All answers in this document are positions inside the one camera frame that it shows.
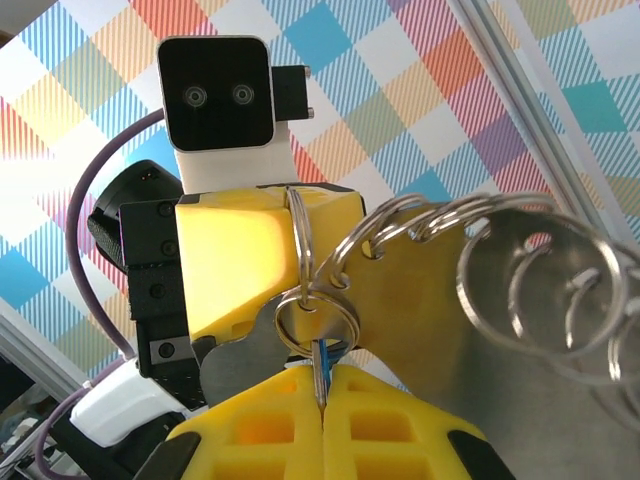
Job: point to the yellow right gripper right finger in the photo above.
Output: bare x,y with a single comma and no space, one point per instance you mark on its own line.
400,440

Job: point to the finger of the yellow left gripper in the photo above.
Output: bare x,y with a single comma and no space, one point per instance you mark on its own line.
235,260
335,215

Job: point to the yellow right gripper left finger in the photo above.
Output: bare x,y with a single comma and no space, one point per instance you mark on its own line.
250,435

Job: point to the small silver key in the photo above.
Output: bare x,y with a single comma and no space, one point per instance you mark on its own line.
235,365

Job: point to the metal plate with key rings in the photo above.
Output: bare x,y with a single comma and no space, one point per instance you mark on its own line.
425,310

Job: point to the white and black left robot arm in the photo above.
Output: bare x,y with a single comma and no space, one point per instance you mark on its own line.
125,405

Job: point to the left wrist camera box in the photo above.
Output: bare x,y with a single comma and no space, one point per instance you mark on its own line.
215,95

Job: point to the aluminium frame post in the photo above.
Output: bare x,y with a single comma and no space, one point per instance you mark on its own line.
530,90
35,350

